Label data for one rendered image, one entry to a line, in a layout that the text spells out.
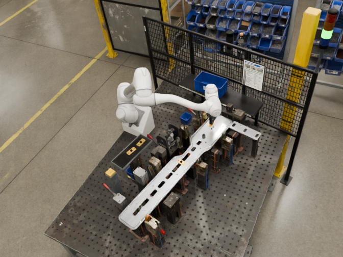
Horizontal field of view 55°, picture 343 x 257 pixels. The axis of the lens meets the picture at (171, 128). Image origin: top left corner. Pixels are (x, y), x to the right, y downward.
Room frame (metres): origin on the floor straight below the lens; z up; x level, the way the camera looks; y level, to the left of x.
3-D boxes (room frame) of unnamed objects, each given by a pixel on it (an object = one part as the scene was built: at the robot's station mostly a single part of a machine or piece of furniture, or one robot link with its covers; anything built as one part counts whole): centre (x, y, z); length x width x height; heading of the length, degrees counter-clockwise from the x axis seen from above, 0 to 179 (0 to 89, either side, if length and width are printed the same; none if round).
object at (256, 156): (1.89, -0.75, 0.84); 0.11 x 0.06 x 0.29; 45
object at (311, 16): (2.16, -1.15, 1.00); 0.18 x 0.18 x 2.00; 45
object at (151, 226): (1.17, 0.24, 0.88); 0.15 x 0.11 x 0.36; 45
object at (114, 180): (1.61, 0.54, 0.92); 0.08 x 0.08 x 0.44; 45
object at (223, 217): (2.03, -0.15, 0.68); 2.56 x 1.61 x 0.04; 147
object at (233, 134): (1.97, -0.55, 0.84); 0.11 x 0.10 x 0.28; 45
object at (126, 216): (1.70, -0.03, 1.00); 1.38 x 0.22 x 0.02; 135
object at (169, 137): (1.94, 0.03, 0.94); 0.18 x 0.13 x 0.49; 135
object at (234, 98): (2.50, -0.53, 1.01); 0.90 x 0.22 x 0.03; 45
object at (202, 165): (1.64, -0.21, 0.87); 0.12 x 0.09 x 0.35; 45
